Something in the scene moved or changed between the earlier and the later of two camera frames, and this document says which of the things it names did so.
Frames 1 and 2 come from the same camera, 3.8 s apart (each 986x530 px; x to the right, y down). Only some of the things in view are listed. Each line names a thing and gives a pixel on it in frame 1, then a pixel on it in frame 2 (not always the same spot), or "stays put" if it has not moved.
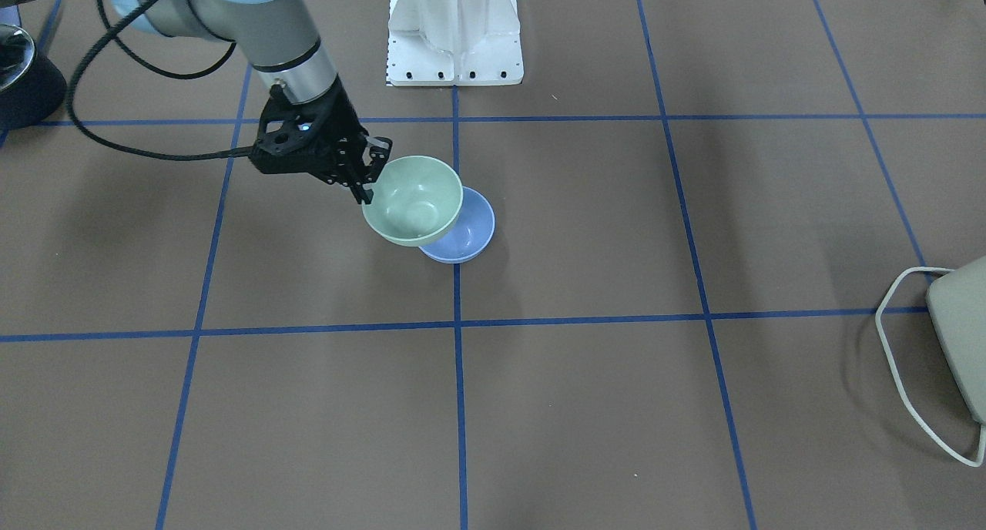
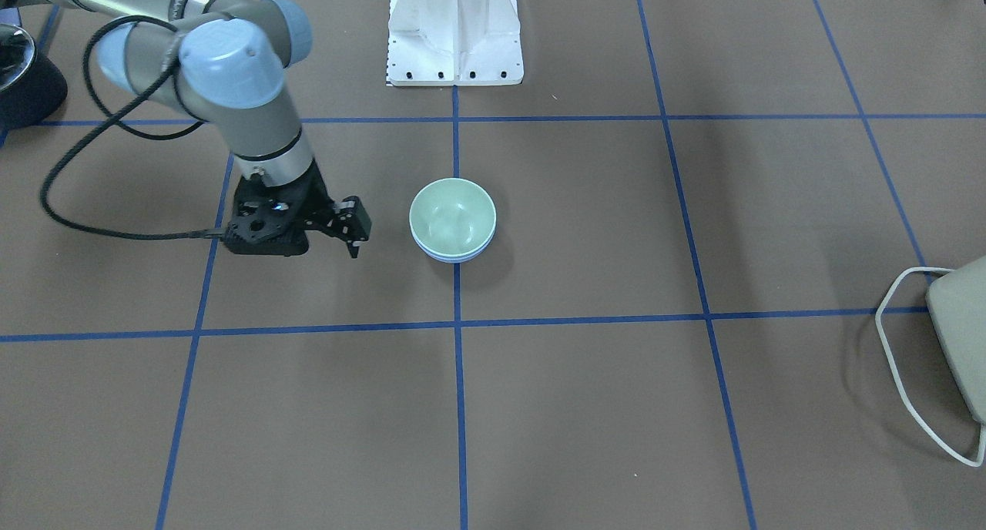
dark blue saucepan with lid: [31, 85] stays put
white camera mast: [451, 11] stays put
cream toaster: [957, 303] stays put
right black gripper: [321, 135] -> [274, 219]
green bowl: [415, 199] -> [453, 218]
